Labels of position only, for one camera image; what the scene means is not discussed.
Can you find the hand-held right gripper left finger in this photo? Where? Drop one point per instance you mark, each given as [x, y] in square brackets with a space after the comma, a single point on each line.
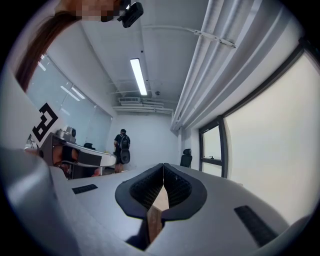
[107, 195]

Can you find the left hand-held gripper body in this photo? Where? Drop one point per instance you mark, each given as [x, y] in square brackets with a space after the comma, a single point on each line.
[45, 122]

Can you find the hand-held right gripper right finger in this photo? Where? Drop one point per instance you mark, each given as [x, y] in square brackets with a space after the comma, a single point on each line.
[220, 197]

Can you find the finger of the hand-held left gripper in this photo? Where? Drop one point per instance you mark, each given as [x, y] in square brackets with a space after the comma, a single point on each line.
[108, 158]

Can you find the person's left hand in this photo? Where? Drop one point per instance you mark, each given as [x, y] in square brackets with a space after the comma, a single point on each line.
[57, 153]

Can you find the person's light shirt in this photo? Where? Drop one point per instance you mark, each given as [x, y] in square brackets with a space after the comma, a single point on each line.
[15, 112]

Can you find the black office chair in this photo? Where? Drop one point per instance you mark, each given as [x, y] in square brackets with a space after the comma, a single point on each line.
[186, 160]

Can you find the white ceiling air vent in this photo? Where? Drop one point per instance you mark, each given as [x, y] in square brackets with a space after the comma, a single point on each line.
[128, 99]

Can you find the long ceiling light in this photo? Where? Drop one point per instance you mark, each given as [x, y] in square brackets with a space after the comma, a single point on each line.
[138, 75]

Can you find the person's head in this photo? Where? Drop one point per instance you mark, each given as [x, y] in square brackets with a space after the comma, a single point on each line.
[95, 7]

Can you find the white ceiling pipes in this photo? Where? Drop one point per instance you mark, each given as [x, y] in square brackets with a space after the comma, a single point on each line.
[212, 62]

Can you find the white ceiling conduit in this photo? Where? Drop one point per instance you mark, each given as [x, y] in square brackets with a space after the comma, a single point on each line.
[207, 35]

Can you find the silver gripper-mounted camera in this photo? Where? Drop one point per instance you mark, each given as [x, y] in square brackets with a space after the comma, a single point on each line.
[66, 135]

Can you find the black window frame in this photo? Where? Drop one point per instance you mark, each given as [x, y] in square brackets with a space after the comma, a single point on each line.
[222, 140]

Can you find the black head-worn camera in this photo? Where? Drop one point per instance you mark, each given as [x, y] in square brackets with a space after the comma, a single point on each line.
[131, 13]

